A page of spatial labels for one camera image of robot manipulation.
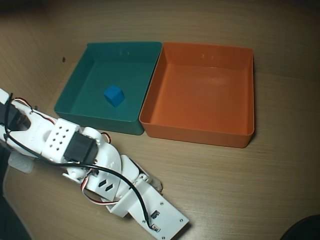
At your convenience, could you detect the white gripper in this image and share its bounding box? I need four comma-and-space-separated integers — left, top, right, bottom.
85, 154, 164, 204

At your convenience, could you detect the teal plastic box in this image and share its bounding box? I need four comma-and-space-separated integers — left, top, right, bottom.
53, 41, 163, 136

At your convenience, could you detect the blue cube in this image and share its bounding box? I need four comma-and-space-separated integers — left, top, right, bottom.
103, 84, 125, 108

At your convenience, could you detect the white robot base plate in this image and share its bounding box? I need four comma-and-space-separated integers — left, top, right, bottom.
9, 152, 35, 173

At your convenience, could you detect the orange plastic box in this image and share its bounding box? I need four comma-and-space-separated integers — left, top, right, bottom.
138, 41, 255, 149

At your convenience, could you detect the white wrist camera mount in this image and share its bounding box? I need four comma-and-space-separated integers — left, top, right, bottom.
106, 183, 190, 240

